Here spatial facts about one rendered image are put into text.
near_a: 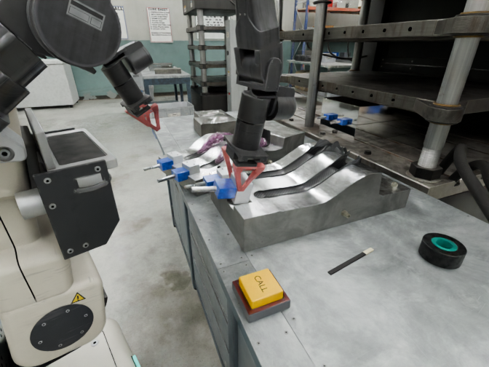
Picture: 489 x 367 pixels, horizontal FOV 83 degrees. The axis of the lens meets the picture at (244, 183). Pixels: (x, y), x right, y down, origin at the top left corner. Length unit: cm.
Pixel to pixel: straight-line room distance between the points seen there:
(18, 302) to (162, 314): 103
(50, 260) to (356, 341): 53
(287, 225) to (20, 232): 51
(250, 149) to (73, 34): 35
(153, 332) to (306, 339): 111
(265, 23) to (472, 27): 69
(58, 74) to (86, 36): 674
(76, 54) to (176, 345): 130
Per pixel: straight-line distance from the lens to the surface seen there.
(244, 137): 55
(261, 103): 53
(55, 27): 35
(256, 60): 51
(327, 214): 70
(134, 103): 84
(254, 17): 50
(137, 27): 777
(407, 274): 67
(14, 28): 37
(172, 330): 152
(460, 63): 109
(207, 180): 71
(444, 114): 109
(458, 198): 131
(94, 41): 35
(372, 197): 79
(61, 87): 712
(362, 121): 145
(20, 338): 69
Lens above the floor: 122
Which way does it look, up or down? 27 degrees down
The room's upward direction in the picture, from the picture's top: straight up
